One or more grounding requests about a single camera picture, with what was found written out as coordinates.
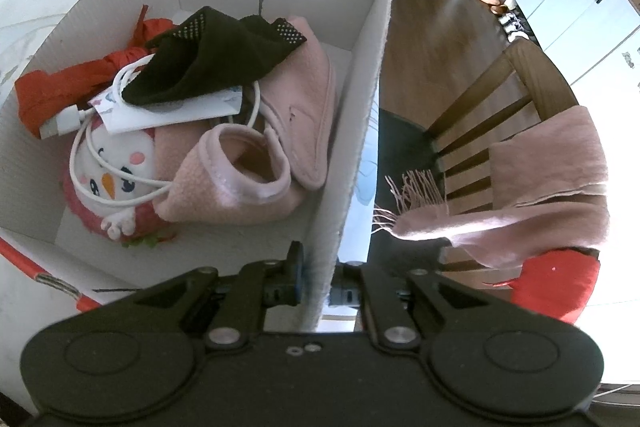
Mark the pink plush toy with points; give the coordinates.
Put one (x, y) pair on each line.
(120, 177)

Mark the white cardboard box red rim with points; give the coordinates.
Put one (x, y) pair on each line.
(350, 107)

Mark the white printed pouch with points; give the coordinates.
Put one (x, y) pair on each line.
(165, 114)

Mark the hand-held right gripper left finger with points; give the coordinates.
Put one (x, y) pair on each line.
(298, 279)

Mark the white stickered cabinet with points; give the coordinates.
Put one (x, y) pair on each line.
(615, 67)

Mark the wooden chair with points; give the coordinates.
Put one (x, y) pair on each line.
(525, 77)

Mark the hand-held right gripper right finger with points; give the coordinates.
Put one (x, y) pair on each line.
(345, 292)

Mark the red cloth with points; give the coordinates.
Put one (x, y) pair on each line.
(65, 82)

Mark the pink scarf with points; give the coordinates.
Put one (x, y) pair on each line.
(550, 157)

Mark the red plastic stool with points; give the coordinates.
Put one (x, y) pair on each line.
(555, 287)

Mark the black dotted cloth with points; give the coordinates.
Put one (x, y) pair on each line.
(210, 57)

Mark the row of shoes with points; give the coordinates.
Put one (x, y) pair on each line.
(500, 9)

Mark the pink fleece slipper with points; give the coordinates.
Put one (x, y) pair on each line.
(305, 97)
(235, 187)

